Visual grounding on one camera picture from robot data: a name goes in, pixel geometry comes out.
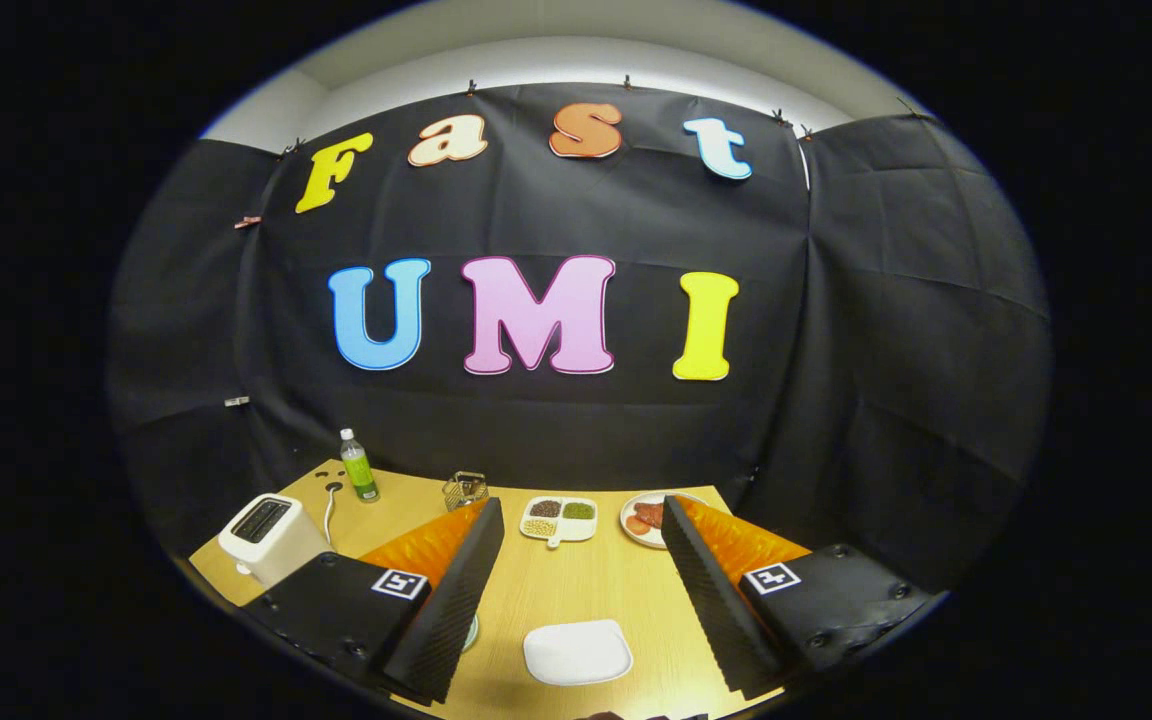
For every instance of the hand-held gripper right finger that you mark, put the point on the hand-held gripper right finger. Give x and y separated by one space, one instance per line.
711 600

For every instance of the white toaster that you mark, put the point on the white toaster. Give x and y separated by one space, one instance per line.
281 555

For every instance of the white divided dish with beans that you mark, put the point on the white divided dish with beans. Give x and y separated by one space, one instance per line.
561 522

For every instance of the black backdrop cloth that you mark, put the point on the black backdrop cloth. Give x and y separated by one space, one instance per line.
576 430

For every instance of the pale green plate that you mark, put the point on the pale green plate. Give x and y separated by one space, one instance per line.
472 634

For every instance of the round white plate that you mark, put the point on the round white plate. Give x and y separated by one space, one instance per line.
636 538

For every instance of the green label drink bottle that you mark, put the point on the green label drink bottle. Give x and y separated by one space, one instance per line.
360 478

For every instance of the white square plate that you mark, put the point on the white square plate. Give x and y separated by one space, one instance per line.
576 652

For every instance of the brown steak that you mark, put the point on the brown steak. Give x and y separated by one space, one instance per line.
649 515

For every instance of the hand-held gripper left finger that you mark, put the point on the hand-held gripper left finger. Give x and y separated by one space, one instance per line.
451 600

